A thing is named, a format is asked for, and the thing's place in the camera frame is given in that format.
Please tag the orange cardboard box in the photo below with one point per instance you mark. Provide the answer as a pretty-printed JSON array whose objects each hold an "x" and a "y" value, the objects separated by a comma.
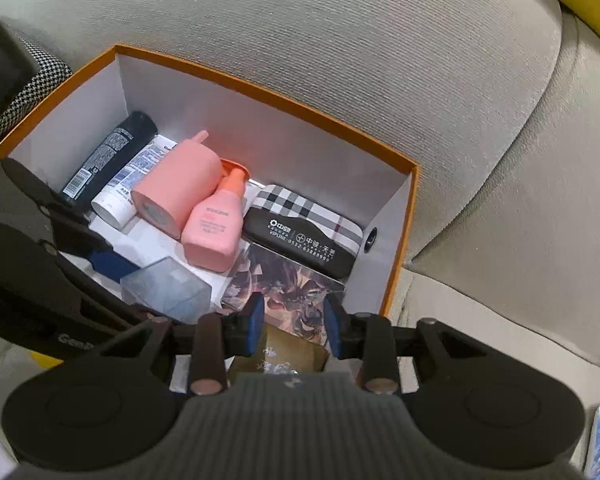
[{"x": 330, "y": 150}]

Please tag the plaid and black glasses case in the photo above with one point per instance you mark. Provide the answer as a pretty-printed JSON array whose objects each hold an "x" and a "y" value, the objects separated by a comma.
[{"x": 300, "y": 240}]

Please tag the printed card pack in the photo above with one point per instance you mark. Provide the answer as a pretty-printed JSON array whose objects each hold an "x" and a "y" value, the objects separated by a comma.
[{"x": 290, "y": 285}]

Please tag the beige sofa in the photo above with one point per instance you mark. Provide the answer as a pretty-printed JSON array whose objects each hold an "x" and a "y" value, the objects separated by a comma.
[{"x": 380, "y": 60}]

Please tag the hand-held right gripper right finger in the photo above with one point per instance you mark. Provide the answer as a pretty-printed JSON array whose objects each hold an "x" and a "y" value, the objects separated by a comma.
[{"x": 332, "y": 325}]

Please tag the white labelled tube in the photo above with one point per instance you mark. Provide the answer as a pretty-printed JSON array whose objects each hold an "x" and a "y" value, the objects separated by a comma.
[{"x": 125, "y": 185}]

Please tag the black labelled bottle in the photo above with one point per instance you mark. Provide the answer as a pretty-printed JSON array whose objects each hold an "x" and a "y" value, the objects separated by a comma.
[{"x": 110, "y": 155}]

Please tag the clear plastic cube box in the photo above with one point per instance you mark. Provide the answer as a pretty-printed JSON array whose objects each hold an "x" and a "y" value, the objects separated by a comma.
[{"x": 165, "y": 290}]

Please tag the pink pump bottle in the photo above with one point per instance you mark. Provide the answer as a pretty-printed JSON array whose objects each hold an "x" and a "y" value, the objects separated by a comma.
[{"x": 212, "y": 230}]

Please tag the pink cylinder bottle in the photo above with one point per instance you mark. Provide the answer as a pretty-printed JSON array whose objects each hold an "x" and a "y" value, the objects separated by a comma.
[{"x": 175, "y": 185}]

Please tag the brown cardboard box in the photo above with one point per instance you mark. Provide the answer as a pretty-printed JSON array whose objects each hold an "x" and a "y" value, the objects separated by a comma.
[{"x": 290, "y": 350}]

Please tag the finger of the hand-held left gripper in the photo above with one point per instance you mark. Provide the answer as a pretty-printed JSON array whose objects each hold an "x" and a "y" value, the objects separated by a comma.
[
  {"x": 115, "y": 305},
  {"x": 111, "y": 265}
]

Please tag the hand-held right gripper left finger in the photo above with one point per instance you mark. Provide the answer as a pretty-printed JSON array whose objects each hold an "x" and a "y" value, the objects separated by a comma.
[{"x": 255, "y": 325}]

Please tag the houndstooth cloth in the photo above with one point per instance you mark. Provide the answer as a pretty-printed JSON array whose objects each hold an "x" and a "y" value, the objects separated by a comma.
[{"x": 35, "y": 85}]

